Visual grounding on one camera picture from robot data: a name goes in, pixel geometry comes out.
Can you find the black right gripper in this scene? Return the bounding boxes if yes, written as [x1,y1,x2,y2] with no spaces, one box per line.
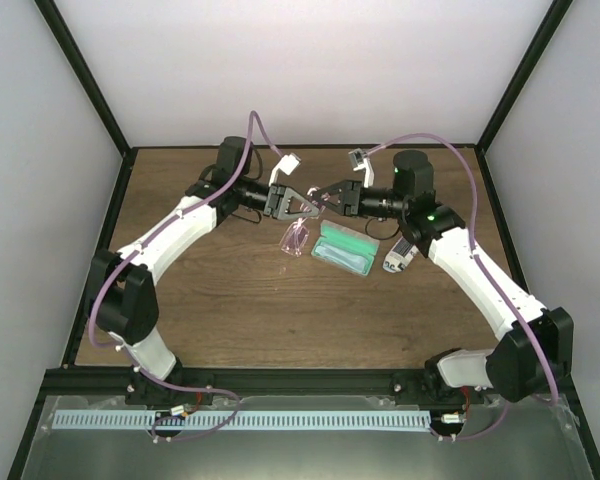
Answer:
[314,179,410,220]

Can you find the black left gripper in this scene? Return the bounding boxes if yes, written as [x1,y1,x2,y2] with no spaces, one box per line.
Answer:
[235,176,318,220]

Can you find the pink transparent sunglasses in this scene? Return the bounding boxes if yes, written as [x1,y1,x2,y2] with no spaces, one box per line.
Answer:
[279,187,326,259]

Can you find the grey hard glasses case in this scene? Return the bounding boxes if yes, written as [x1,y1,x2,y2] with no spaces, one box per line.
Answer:
[311,220,380,277]

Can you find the beige glasses case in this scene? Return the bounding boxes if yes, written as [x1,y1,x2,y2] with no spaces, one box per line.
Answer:
[382,238,419,274]

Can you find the light blue cleaning cloth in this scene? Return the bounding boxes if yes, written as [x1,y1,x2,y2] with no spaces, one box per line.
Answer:
[315,244,367,273]

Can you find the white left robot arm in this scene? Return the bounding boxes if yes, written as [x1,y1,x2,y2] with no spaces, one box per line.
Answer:
[85,180,320,404]

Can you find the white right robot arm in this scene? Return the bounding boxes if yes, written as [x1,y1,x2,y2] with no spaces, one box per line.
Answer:
[310,180,574,405]

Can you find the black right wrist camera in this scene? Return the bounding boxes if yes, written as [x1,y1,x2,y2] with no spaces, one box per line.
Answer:
[392,150,434,197]

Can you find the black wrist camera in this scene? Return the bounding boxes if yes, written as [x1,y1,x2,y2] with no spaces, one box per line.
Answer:
[392,150,434,197]
[216,136,251,175]

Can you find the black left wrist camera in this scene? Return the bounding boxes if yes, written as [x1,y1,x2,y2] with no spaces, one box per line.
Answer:
[216,136,251,175]

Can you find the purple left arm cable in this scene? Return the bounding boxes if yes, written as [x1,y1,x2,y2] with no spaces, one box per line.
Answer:
[87,109,241,445]

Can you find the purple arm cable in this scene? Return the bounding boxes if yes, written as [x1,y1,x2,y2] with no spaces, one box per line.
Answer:
[87,109,241,445]
[364,132,561,444]

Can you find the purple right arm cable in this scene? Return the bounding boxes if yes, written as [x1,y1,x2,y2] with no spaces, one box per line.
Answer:
[364,132,561,444]

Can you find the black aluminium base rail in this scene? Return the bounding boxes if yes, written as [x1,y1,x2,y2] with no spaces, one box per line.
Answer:
[40,366,465,408]

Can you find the light blue slotted cable duct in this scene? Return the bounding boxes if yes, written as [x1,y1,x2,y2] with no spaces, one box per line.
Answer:
[51,410,431,432]

